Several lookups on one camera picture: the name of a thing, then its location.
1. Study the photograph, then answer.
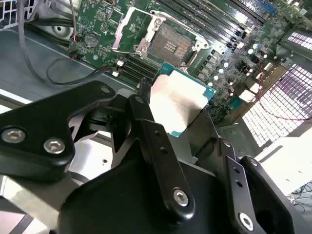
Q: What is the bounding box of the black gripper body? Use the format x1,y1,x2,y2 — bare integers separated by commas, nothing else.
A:
57,155,234,234

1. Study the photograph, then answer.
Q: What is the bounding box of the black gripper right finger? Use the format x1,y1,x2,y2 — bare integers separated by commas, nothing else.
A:
188,107,305,234

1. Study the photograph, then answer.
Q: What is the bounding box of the CPU with silver top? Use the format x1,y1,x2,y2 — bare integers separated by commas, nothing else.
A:
148,62,217,138

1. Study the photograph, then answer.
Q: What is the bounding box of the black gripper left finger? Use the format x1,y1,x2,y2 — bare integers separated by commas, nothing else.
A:
0,77,196,225

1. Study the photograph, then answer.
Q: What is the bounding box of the metal CPU socket cover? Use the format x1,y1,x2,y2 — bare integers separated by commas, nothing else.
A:
112,6,171,59

